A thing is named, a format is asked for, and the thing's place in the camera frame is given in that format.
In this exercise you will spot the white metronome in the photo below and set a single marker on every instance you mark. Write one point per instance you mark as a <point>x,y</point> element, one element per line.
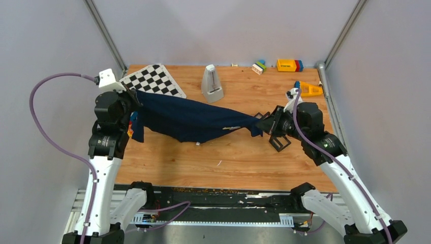
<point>211,87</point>

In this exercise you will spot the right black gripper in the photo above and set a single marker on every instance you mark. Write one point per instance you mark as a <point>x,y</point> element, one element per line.
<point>270,126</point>

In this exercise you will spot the grey corner pipe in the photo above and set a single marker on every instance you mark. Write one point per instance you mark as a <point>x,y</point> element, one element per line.
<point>321,67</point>

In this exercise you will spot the yellow toy block bin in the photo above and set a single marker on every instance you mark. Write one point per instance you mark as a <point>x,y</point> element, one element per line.
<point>286,65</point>

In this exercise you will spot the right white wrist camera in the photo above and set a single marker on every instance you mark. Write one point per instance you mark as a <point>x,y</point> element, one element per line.
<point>291,95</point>

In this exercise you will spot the black square frame stand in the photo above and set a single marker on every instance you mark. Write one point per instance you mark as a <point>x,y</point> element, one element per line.
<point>279,143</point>

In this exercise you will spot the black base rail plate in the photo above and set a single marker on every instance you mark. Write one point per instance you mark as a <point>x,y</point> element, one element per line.
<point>218,207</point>

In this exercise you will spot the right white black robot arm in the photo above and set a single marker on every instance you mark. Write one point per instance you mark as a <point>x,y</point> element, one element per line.
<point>363,220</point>

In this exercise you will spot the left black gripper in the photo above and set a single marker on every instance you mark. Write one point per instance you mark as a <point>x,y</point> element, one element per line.
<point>131,94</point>

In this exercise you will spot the yellow red toy piece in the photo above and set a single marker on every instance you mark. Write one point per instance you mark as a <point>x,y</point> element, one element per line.
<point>130,130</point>

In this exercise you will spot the navy blue garment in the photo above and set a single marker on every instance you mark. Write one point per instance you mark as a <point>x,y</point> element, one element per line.
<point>187,120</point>

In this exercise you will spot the blue red toy car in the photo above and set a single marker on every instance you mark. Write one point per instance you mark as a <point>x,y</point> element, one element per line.
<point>133,116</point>

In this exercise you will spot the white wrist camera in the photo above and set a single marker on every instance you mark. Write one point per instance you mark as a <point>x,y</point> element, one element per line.
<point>291,95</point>
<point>108,82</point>

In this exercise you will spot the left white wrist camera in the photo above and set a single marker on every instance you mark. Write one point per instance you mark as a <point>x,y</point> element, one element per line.
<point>108,82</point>

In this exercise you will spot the red blue block pair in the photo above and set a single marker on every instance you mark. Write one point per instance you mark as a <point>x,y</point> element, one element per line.
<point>299,66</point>

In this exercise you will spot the yellow blue toy wedge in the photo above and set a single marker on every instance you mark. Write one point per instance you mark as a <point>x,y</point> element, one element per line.
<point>308,90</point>

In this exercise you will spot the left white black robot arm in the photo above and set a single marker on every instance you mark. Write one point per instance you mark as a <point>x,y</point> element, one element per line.
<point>98,223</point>

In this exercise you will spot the black white checkerboard mat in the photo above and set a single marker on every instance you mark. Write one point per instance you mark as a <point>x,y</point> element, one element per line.
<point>154,79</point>

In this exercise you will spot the white green blue block stack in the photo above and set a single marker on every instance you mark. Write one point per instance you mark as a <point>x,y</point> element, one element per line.
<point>259,67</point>

